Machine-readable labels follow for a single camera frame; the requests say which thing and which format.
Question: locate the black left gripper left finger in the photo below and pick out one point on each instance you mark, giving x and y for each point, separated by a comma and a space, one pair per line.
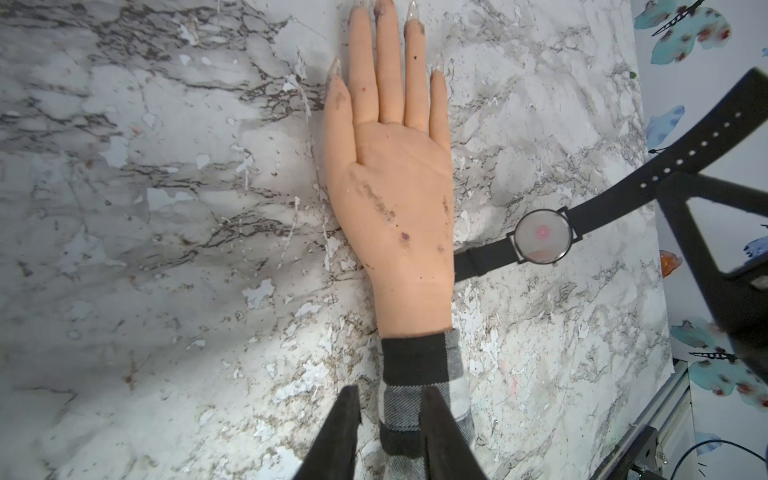
333, 452

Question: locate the mannequin hand with long nails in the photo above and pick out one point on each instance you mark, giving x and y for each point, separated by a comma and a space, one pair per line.
387, 150

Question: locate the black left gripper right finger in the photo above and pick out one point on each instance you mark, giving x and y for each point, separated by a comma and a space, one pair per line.
446, 455

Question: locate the black wrist watch green numerals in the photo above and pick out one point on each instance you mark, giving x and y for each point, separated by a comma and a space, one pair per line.
544, 236

